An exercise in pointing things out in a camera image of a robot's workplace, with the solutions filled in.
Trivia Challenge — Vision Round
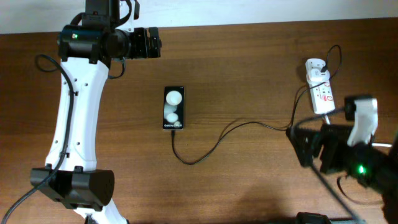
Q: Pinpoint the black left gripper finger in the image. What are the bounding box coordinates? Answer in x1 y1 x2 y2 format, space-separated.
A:
149 27 161 44
149 43 162 58

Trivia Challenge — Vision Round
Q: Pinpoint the black smartphone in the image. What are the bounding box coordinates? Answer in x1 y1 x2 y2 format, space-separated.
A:
162 86 185 131

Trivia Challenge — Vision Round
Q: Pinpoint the black usb charging cable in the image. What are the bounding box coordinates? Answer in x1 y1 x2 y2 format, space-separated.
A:
170 45 343 166

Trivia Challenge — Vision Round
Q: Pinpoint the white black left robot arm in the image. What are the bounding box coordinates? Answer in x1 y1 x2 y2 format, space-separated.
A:
30 1 162 223

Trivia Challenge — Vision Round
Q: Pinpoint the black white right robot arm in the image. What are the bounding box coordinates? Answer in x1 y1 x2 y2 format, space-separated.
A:
285 124 397 223

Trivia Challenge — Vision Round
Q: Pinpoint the white usb charger adapter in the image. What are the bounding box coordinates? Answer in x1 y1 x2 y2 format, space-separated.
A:
306 68 330 85

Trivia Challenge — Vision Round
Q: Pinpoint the white power strip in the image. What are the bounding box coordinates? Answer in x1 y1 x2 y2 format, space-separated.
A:
305 58 336 115

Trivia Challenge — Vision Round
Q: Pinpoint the white power strip cord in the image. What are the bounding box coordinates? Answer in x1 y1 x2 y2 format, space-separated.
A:
322 113 393 149

